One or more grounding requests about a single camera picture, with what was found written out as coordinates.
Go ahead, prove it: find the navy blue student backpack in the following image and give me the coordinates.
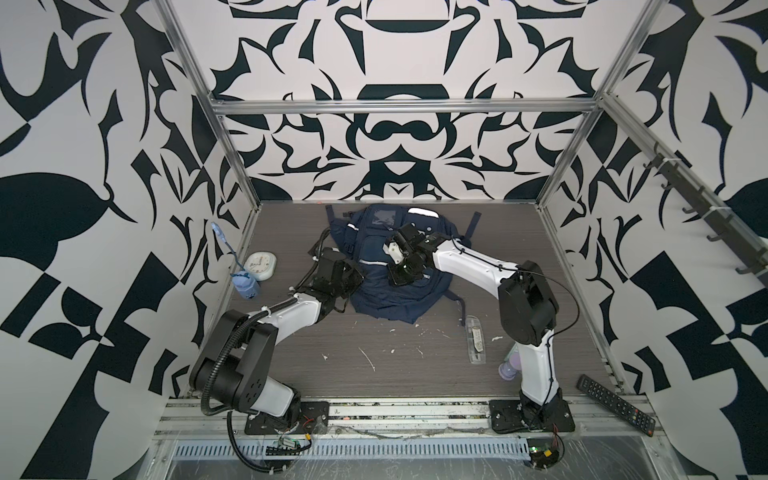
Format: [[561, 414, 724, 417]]
[[325, 204, 481, 326]]

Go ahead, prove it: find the clear plastic pen box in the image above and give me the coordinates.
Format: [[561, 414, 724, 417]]
[[465, 315, 486, 365]]

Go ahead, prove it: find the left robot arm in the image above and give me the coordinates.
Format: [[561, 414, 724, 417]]
[[189, 229, 364, 426]]

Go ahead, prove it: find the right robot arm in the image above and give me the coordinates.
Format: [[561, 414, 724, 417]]
[[383, 224, 575, 431]]

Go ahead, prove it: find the white round alarm clock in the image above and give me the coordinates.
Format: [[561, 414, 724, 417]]
[[244, 251, 277, 282]]

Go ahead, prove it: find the small green circuit board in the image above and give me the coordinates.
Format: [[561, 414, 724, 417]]
[[525, 442, 562, 471]]

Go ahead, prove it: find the black remote control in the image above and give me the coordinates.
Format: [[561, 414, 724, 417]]
[[576, 374, 656, 437]]

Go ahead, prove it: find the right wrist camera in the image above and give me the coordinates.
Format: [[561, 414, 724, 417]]
[[383, 239, 408, 265]]

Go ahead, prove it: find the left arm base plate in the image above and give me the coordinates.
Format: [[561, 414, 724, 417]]
[[245, 400, 330, 435]]

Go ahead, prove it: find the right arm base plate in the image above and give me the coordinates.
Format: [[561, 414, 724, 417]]
[[488, 397, 576, 434]]

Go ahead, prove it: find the white slotted cable duct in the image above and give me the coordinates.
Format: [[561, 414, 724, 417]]
[[173, 437, 530, 461]]

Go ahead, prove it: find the wall hook rack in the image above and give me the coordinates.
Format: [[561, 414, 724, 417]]
[[643, 141, 767, 288]]

